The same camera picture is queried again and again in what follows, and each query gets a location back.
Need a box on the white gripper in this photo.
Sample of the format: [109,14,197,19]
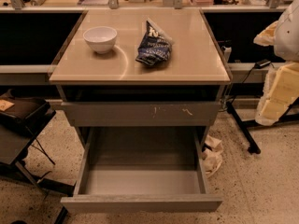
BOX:
[253,21,299,126]

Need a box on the grey drawer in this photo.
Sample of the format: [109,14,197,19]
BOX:
[61,127,222,213]
[62,102,221,127]

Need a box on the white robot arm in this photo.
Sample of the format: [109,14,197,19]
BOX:
[253,0,299,126]

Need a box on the grey drawer cabinet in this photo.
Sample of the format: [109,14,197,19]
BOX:
[50,7,232,142]

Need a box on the grey top drawer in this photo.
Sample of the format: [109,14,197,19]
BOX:
[62,102,221,127]

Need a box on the black power adapter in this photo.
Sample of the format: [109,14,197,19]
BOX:
[254,59,271,69]

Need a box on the black table leg stand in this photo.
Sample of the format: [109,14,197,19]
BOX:
[226,102,299,154]

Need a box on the crumpled beige cloth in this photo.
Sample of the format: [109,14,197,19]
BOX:
[202,135,223,177]

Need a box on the blue crumpled chip bag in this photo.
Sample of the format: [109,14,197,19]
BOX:
[135,19,174,66]

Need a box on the white ceramic bowl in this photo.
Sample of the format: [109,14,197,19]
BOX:
[83,26,118,54]

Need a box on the dark side cart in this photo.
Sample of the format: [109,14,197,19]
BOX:
[0,109,75,224]

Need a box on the black cable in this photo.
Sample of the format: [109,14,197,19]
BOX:
[219,64,260,113]

